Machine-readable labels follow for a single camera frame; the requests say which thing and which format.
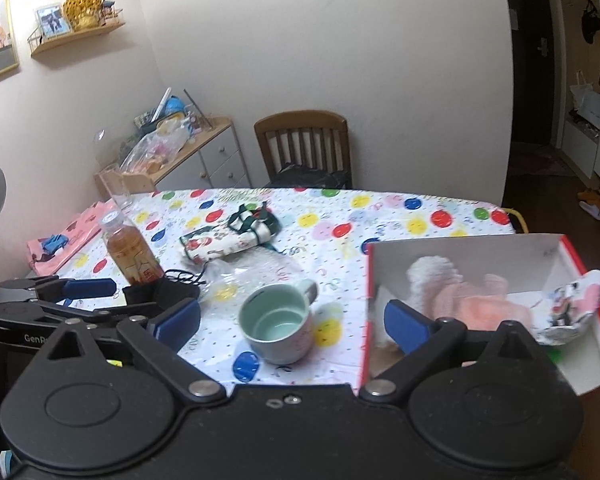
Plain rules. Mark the wooden wall shelf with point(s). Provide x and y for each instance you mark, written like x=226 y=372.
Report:
x=70 y=40

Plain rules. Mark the pink printed cloth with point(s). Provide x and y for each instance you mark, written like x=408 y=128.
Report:
x=80 y=225

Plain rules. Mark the clear drinking glass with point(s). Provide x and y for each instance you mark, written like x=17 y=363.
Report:
x=115 y=190

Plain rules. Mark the white tube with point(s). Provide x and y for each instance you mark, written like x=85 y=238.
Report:
x=161 y=105

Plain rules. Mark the wooden side cabinet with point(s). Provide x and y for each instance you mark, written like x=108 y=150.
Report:
x=220 y=155

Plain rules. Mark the black face mask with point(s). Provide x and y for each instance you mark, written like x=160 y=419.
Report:
x=165 y=292

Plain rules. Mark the white plastic bag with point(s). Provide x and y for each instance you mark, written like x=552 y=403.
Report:
x=587 y=100

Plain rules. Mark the dark door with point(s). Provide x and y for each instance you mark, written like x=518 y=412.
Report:
x=530 y=60

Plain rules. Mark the red shoe box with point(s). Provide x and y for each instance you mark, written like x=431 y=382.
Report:
x=480 y=252

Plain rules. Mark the floral printed pouch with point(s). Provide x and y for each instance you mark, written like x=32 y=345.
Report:
x=215 y=245

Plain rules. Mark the wooden chair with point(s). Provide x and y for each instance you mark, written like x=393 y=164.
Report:
x=300 y=120

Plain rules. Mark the clear plastic bag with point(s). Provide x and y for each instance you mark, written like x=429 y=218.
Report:
x=250 y=272

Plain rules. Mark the brown slipper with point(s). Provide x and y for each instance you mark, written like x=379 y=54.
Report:
x=595 y=196

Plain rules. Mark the blue cloth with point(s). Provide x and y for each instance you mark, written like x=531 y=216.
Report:
x=55 y=242

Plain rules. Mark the small photo frame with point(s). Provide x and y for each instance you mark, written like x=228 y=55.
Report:
x=52 y=21

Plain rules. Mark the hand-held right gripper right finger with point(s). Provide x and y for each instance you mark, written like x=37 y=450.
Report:
x=405 y=322

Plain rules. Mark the gold ornament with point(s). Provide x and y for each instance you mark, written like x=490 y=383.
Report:
x=82 y=5

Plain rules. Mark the green sponge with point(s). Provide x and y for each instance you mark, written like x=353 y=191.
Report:
x=557 y=356

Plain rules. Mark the pink printed plastic bag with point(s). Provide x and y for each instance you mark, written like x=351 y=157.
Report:
x=575 y=305

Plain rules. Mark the black hanging bag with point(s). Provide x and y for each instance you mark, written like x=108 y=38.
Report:
x=590 y=22

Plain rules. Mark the grey fluffy towel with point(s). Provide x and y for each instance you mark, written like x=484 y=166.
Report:
x=430 y=280

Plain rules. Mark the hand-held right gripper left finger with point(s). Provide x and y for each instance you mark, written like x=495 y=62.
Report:
x=177 y=317

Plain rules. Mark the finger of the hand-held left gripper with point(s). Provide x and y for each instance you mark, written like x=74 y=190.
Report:
x=110 y=316
x=87 y=287

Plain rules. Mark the pink bath loofah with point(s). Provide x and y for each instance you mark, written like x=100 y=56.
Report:
x=485 y=305

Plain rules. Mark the white slipper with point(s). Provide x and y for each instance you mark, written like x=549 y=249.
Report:
x=592 y=210

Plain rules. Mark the balloon print tablecloth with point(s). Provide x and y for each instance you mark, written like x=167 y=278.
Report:
x=330 y=255

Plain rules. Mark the blue round container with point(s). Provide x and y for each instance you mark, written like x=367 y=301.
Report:
x=174 y=105

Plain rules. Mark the plastic bag of snacks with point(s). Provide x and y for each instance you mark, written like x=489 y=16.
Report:
x=150 y=152

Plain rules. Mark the white bag with green trim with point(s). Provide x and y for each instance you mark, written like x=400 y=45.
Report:
x=257 y=225

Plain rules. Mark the plastic tea bottle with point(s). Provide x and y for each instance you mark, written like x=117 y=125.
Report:
x=130 y=255

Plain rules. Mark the pale green mug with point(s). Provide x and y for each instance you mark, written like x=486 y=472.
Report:
x=280 y=345

